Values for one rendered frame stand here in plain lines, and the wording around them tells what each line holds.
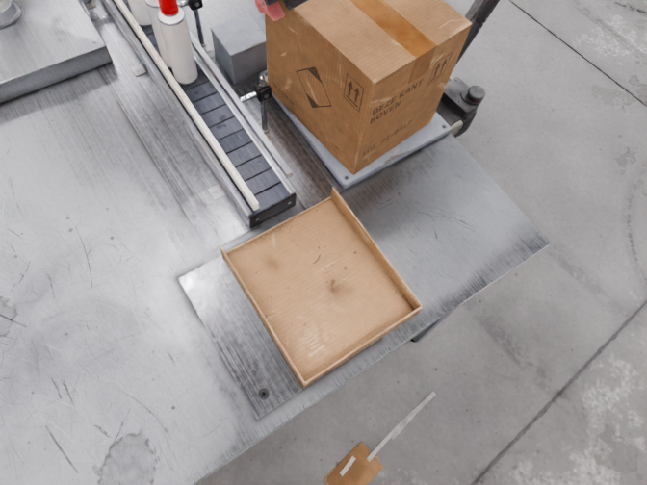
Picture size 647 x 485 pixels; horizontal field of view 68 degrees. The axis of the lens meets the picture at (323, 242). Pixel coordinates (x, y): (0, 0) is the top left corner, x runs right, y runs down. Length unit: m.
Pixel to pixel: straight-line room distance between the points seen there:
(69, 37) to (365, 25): 0.70
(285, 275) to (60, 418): 0.45
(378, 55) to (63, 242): 0.68
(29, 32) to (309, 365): 0.97
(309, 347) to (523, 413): 1.15
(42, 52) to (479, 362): 1.61
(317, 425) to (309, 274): 0.86
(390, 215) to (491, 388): 1.00
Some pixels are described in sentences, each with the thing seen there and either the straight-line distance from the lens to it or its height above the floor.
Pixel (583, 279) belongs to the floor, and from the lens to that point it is 2.17.
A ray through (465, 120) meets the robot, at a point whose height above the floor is 0.24.
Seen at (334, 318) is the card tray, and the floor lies 0.83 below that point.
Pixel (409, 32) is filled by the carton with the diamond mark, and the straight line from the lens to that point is 0.91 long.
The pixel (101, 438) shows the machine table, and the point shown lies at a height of 0.83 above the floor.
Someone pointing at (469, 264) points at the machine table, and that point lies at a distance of 1.01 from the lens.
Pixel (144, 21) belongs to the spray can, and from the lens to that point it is 1.27.
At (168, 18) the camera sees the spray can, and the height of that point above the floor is 1.05.
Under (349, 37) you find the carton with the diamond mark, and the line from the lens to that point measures 0.88.
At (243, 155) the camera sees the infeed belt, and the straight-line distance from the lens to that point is 1.00.
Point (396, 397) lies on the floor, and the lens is 1.75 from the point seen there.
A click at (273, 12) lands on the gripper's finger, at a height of 1.21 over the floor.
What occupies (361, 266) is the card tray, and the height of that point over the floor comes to 0.83.
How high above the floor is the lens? 1.69
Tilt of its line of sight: 64 degrees down
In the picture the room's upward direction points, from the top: 10 degrees clockwise
